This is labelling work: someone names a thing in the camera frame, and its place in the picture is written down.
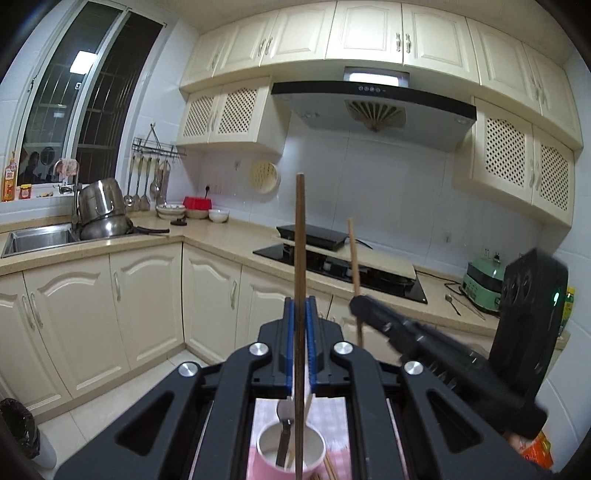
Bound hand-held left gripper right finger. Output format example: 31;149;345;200
306;298;546;480

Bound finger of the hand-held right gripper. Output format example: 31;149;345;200
349;294;549;438

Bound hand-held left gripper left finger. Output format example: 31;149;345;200
54;298;296;480

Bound light wooden chopstick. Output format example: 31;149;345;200
285;392;315;472
348;217;365;349

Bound dark brown wooden chopstick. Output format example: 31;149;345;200
295;173;307;480

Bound pink cup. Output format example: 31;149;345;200
255;414;327;480

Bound yellow green bottle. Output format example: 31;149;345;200
556;286;576;339

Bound black glass gas stove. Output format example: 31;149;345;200
252;243;428;306

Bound green electric cooker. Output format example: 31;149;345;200
459;259;507;315

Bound pink checked tablecloth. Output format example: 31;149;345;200
245;398;358;480

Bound black induction cooker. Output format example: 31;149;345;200
276;224;348;252

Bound orange packet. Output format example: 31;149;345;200
521;431;554;468

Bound cream base cabinets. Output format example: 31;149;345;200
0;217;568;418

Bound large lattice door cabinet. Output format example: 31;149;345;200
452;96;576;227

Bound round bamboo steamer lid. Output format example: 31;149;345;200
250;160;281;190

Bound hanging steel spatula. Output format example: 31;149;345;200
139;157;153;212

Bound hanging steel ladle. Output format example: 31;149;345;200
123;157;136;208

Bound range hood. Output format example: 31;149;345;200
270;66;478;153

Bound large steel pot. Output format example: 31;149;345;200
76;178;127;223

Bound small lattice door cabinet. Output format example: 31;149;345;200
176;76;293;153

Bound kitchen faucet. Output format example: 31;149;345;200
53;159;85;232

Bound steel sink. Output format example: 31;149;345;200
0;224;82;259

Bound black trash bin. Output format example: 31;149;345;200
0;397;59;470

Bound sliding window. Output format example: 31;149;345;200
14;0;166;186

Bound yellow detergent bottle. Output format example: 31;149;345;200
1;150;19;203

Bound metal spoon black handle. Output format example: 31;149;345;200
275;398;296;467

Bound wall utensil rack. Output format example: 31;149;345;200
131;123;188;160

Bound cream wall cabinets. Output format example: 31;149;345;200
179;0;585;149

